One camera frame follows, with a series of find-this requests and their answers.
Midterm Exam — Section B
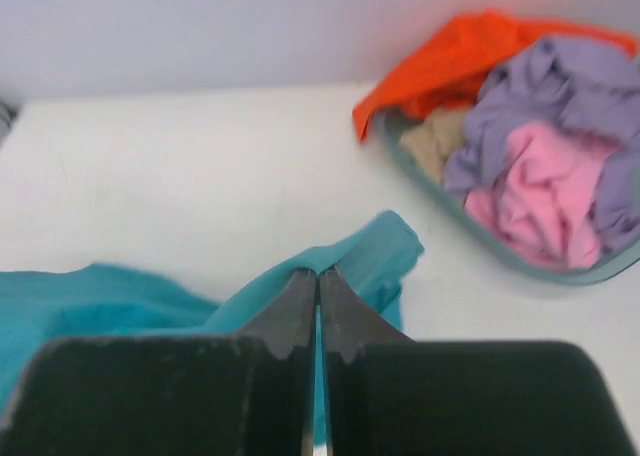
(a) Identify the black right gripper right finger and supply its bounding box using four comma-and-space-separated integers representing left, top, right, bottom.
318, 269, 633, 455

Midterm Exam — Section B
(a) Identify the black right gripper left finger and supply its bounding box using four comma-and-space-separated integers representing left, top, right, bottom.
1, 269, 317, 455

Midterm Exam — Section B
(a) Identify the teal t shirt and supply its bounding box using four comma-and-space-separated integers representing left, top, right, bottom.
1, 211, 424, 424

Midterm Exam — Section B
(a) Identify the pink t shirt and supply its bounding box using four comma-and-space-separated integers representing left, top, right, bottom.
464, 121, 618, 271

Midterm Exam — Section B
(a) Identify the grey-blue plastic basket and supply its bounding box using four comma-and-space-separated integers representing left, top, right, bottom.
374, 20, 640, 288

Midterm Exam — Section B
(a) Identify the beige t shirt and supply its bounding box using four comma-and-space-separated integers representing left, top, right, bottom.
399, 106, 471, 186

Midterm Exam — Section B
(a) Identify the orange t shirt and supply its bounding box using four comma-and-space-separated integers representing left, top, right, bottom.
352, 10, 639, 141

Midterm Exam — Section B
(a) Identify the lilac t shirt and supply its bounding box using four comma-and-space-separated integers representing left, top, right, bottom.
443, 35, 639, 257

